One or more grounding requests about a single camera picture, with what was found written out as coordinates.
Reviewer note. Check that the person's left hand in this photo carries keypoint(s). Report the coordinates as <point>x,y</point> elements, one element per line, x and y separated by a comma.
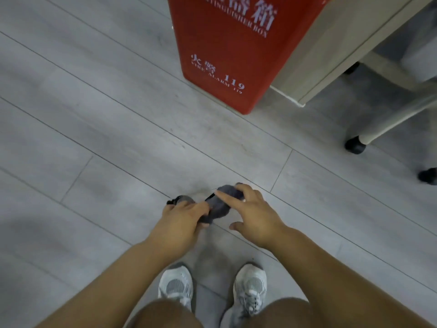
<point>177,228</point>

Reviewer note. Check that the person's right hand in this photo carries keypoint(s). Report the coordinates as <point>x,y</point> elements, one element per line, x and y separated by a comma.
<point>263,225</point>

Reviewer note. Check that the dark grey cleaning cloth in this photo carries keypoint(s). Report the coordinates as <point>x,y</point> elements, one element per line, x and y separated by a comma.
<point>216,208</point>

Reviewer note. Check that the red fire extinguisher box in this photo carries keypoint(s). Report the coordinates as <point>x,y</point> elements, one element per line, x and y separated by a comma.
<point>232,64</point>

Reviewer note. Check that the white mesh office chair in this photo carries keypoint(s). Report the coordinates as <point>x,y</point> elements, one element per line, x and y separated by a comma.
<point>392,125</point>

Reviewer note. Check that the person's left forearm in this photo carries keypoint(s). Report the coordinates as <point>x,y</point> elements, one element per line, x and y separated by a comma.
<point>102,290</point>

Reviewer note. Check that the person's right forearm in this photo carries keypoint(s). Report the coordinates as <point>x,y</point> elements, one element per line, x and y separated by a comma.
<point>341,286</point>

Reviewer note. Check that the person's left leg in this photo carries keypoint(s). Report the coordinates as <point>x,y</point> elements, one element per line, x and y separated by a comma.
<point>164,317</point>

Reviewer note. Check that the person's leg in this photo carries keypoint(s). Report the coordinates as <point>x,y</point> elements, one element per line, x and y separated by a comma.
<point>164,317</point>
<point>283,315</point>

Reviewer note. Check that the person's right leg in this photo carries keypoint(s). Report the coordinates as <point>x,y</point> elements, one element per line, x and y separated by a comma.
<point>283,315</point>

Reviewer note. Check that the grey white sneaker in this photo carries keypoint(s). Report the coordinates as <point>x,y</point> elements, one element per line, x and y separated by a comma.
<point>175,286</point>
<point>249,290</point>

